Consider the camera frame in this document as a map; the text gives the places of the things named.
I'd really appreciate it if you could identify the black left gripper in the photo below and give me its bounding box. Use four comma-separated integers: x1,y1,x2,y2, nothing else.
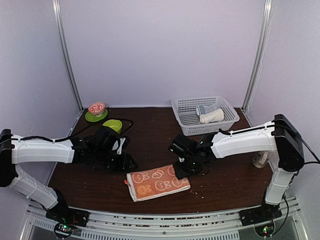
93,147,138,172

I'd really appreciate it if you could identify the orange patterned towel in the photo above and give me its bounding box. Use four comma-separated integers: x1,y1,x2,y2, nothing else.
124,165,191,202

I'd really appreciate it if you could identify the white towel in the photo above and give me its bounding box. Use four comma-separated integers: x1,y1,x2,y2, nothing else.
199,108,224,124

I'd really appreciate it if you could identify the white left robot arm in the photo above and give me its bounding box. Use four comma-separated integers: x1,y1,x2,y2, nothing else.
0,126,138,222

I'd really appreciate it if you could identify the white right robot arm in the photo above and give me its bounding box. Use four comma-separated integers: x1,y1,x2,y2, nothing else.
168,114,305,221

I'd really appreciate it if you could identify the green bowl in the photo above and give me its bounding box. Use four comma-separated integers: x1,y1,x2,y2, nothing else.
102,119,123,134

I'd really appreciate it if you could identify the white plastic basket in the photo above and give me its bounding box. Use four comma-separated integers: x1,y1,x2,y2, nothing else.
171,96,240,136

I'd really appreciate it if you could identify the green plate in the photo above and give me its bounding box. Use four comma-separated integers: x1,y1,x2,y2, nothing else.
85,109,108,123

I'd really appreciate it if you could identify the red patterned bowl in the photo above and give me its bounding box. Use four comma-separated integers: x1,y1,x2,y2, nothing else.
88,102,106,116

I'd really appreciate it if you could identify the rolled grey towel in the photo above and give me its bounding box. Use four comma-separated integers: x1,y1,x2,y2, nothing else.
195,103,221,116

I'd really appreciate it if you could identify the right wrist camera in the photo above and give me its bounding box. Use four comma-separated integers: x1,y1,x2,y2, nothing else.
168,134,198,158

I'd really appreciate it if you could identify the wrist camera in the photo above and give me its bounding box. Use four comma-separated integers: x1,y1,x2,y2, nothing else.
168,134,198,158
93,126,120,151

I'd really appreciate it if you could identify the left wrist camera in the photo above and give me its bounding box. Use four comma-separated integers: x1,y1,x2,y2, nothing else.
93,126,120,151

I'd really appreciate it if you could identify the aluminium front rail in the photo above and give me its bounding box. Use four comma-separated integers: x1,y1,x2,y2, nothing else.
18,197,312,240

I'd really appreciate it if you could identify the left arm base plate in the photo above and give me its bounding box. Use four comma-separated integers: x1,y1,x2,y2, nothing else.
45,208,90,227

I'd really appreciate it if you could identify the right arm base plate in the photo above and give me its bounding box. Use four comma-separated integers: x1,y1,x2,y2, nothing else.
239,207,283,227

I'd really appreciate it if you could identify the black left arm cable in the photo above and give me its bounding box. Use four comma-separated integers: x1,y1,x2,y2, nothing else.
0,117,134,151

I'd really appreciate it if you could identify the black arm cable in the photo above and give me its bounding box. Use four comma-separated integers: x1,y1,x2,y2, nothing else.
0,117,134,151
272,124,320,233

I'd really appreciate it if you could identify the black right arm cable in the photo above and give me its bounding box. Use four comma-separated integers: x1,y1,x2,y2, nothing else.
272,124,320,233

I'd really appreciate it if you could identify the right aluminium post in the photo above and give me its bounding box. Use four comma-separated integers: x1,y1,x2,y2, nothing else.
242,0,274,114

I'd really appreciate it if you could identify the aluminium post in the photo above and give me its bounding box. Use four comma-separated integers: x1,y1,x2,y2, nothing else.
242,0,274,114
52,0,84,111

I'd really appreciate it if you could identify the left aluminium post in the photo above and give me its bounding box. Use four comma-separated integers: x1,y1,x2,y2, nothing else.
52,0,84,111

